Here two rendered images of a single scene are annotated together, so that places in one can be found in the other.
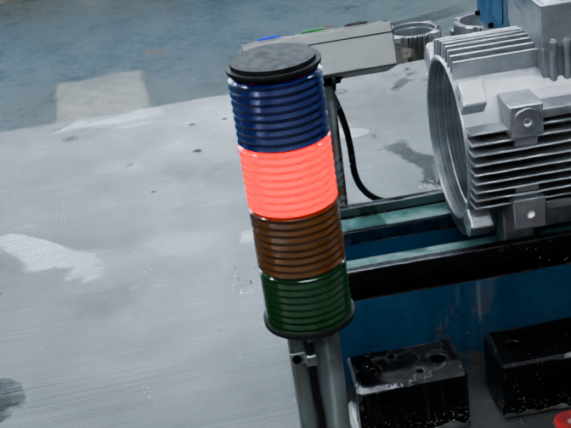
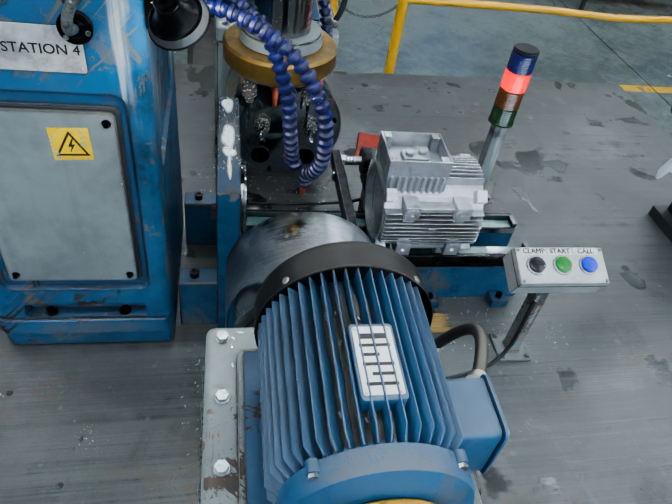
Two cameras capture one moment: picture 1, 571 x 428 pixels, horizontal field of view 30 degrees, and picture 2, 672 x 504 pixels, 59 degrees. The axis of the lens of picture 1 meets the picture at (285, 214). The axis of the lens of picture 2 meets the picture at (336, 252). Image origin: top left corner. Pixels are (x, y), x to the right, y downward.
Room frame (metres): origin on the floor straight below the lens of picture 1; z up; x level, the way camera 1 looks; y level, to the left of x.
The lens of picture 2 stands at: (1.87, -0.61, 1.74)
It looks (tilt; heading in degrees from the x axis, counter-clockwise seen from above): 43 degrees down; 169
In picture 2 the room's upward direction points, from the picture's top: 10 degrees clockwise
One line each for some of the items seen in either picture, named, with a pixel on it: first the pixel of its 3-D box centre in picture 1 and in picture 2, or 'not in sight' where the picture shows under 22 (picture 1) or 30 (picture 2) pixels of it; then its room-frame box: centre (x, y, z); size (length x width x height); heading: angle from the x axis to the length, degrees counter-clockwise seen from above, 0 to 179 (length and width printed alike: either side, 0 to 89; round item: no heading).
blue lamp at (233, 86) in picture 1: (279, 103); (522, 61); (0.63, -0.01, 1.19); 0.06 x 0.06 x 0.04
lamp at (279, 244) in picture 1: (296, 228); (509, 96); (0.63, -0.01, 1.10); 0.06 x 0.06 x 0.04
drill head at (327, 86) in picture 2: not in sight; (280, 100); (0.63, -0.55, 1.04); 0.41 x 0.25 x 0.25; 3
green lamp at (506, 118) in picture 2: (305, 286); (503, 113); (0.63, -0.01, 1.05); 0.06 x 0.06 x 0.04
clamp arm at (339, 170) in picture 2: not in sight; (343, 191); (0.93, -0.42, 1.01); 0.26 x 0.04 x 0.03; 3
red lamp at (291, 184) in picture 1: (288, 167); (515, 79); (0.63, -0.01, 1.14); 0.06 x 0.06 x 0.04
